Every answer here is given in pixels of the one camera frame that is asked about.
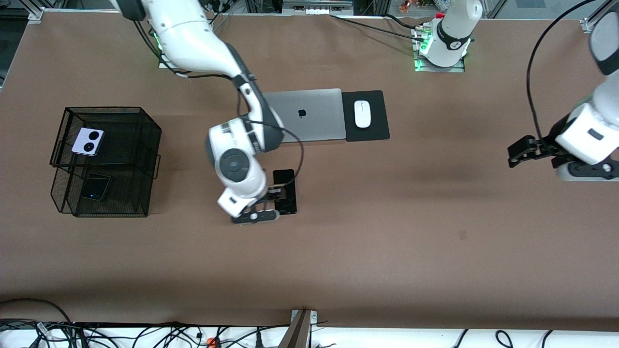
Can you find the black mouse pad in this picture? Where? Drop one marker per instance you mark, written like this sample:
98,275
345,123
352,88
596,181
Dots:
379,125

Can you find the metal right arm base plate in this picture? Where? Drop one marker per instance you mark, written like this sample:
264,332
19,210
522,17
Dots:
164,65

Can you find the white computer mouse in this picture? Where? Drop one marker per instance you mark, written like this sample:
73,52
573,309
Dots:
362,114

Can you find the lavender flip phone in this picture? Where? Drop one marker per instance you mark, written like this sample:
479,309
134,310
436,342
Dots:
87,141

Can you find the long aluminium frame profile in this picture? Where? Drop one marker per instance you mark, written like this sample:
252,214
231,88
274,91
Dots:
590,25

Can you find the black slab smartphone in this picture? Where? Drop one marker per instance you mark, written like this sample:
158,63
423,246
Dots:
285,176

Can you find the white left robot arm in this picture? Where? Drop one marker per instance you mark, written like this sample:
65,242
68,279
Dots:
452,34

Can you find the silver closed laptop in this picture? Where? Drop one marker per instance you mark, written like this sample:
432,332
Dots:
319,116

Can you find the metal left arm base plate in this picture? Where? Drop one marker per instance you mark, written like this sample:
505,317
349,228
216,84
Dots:
421,69

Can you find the grey power strip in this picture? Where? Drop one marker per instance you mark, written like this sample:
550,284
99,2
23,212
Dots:
316,7

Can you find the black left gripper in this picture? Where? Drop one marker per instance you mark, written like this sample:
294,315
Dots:
545,143

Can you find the grey aluminium frame post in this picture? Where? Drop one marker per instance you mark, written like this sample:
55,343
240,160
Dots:
300,333

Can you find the small aluminium corner bracket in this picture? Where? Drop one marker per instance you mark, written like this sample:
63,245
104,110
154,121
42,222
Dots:
35,17

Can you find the black mesh two-tier tray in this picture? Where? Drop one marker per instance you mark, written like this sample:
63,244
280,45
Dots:
130,145

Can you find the black flip phone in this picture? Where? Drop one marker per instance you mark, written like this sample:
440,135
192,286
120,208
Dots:
95,187

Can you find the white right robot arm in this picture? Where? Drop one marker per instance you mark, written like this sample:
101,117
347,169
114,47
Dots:
193,38

